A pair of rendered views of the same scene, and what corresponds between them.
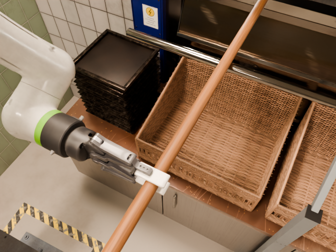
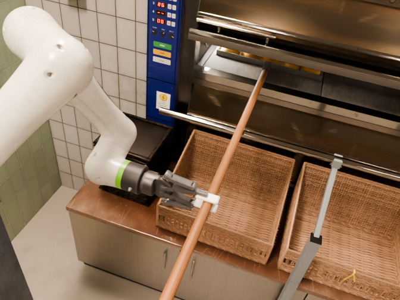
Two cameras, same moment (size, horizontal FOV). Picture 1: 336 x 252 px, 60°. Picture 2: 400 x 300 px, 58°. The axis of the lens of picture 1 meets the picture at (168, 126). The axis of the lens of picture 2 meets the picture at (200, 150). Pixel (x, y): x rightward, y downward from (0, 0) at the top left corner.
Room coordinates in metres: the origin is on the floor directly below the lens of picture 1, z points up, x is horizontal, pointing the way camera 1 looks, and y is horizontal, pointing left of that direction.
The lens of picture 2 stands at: (-0.43, 0.26, 2.00)
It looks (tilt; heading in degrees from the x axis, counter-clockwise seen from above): 40 degrees down; 345
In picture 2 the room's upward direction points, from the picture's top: 8 degrees clockwise
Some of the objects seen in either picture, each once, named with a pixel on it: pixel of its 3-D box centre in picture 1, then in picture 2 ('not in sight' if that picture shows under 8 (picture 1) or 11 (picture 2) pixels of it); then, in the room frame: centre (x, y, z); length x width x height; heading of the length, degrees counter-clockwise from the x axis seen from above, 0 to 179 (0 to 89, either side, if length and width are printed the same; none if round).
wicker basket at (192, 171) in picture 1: (216, 125); (227, 191); (0.72, -0.21, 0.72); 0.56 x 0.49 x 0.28; 61
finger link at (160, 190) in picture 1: (152, 182); (206, 205); (0.26, 0.03, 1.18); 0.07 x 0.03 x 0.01; 62
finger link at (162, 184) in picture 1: (151, 174); (207, 197); (0.26, 0.03, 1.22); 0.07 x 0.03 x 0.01; 62
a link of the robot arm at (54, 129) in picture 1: (66, 134); (136, 177); (0.37, 0.23, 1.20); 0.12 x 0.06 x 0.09; 152
